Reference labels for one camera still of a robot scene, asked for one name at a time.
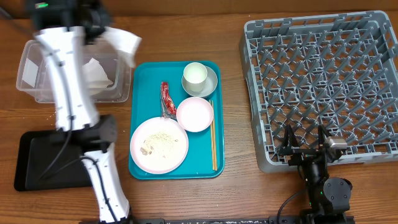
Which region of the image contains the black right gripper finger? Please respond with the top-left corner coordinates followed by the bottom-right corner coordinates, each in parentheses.
top-left (318, 124), bottom-right (331, 149)
top-left (282, 124), bottom-right (299, 148)

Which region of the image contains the white paper napkin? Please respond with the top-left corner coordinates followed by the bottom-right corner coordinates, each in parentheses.
top-left (101, 27), bottom-right (142, 68)

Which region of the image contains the grey-green small saucer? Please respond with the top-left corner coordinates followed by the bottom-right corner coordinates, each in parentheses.
top-left (182, 66), bottom-right (218, 98)

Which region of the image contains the pink small bowl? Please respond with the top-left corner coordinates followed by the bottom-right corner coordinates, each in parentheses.
top-left (176, 97), bottom-right (214, 133)

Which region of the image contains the white paper cup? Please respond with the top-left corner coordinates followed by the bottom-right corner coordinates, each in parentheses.
top-left (183, 62), bottom-right (208, 92)

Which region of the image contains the red snack wrapper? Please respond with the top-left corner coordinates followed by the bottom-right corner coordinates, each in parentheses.
top-left (160, 82), bottom-right (177, 119)

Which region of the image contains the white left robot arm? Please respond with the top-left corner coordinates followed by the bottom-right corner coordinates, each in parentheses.
top-left (25, 1), bottom-right (132, 223)

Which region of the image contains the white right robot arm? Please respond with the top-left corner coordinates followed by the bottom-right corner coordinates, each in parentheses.
top-left (275, 124), bottom-right (355, 224)

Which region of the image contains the grey dishwasher rack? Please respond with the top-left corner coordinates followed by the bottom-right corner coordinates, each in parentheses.
top-left (239, 11), bottom-right (397, 172)

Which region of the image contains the black waste tray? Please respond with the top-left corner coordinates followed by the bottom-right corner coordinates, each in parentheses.
top-left (14, 130), bottom-right (91, 192)

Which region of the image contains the white napkin in bin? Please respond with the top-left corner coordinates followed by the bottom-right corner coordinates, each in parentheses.
top-left (83, 58), bottom-right (113, 88)

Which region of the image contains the wooden chopstick left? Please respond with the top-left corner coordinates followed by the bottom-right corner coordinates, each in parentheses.
top-left (209, 100), bottom-right (216, 170)

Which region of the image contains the clear plastic bin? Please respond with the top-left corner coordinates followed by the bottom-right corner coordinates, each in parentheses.
top-left (16, 39), bottom-right (131, 103)

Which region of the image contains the teal plastic tray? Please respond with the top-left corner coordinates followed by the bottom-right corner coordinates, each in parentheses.
top-left (129, 61), bottom-right (225, 180)

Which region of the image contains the pink plate with rice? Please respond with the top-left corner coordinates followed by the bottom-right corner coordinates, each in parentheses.
top-left (130, 117), bottom-right (189, 174)

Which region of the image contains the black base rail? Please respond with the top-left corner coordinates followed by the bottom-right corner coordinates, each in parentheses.
top-left (79, 215), bottom-right (355, 224)

